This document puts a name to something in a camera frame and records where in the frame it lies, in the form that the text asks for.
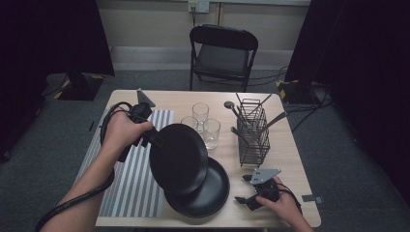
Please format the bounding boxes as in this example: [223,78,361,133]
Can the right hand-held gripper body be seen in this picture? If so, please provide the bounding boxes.
[249,167,282,203]

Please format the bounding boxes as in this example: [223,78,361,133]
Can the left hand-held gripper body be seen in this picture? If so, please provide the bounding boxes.
[117,88,157,162]

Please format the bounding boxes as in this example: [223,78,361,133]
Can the black wire cutlery holder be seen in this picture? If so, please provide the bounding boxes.
[236,98,271,168]

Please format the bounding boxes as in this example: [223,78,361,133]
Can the black round plate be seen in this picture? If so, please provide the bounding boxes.
[163,157,231,219]
[149,123,210,197]

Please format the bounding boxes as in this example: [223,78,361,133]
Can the clear drinking glass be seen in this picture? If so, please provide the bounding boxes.
[191,102,210,133]
[202,118,221,150]
[180,116,199,130]

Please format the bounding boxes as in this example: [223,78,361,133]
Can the person's left hand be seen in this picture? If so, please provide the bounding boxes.
[102,107,155,160]

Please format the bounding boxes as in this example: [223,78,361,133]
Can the person's right hand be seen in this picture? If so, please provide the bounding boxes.
[255,176,305,226]

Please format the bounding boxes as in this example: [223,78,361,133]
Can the grey striped placemat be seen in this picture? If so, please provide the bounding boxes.
[76,109,174,218]

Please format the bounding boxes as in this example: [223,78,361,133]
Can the grey tape strip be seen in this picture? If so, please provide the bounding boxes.
[302,193,324,205]

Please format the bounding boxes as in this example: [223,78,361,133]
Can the black stand base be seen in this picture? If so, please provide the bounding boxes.
[275,78,323,104]
[42,72,105,102]

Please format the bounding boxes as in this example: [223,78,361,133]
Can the metal spoon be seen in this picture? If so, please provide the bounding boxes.
[223,101,254,134]

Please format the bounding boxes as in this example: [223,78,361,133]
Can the black folding chair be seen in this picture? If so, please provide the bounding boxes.
[189,23,259,93]

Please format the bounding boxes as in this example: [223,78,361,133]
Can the dark curtain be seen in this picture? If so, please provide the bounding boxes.
[0,0,115,156]
[284,0,410,207]

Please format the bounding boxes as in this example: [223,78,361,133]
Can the right hand-held gripper cable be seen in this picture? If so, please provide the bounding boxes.
[279,188,305,217]

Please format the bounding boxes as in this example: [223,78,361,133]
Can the hand-held gripper cable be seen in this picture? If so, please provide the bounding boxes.
[279,188,305,217]
[34,101,134,232]

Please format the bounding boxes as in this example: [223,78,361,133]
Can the flat metal utensil handle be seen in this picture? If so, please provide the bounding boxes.
[254,111,288,141]

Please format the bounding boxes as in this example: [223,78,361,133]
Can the black floor cables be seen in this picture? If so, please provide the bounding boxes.
[248,66,289,87]
[284,91,335,133]

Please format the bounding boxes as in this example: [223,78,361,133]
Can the thin metal utensil handle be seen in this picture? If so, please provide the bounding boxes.
[235,92,248,114]
[252,93,274,112]

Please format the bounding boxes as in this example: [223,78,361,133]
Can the left hand-held gripper cable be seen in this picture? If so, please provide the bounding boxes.
[34,101,134,232]

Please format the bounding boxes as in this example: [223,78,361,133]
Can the white wall socket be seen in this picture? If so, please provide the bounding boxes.
[188,0,211,14]

